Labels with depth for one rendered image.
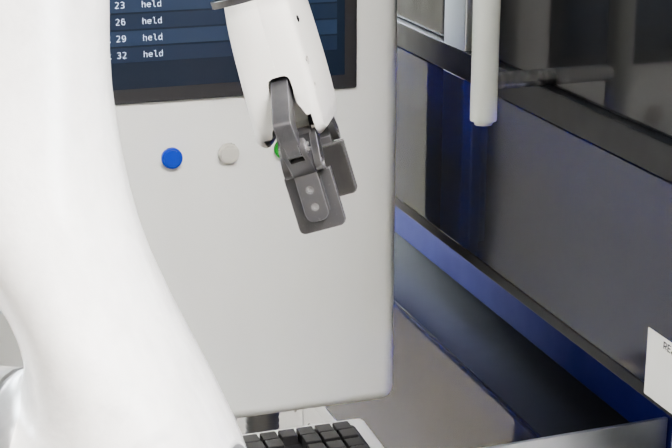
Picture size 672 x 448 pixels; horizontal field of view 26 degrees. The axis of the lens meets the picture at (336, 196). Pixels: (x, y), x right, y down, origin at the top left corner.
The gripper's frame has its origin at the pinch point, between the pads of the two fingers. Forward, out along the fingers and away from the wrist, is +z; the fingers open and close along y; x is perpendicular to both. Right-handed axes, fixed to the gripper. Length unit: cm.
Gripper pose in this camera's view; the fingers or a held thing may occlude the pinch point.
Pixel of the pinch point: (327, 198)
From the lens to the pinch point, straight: 102.3
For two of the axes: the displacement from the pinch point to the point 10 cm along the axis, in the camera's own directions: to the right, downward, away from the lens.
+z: 2.8, 9.4, 2.0
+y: -1.0, 2.3, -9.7
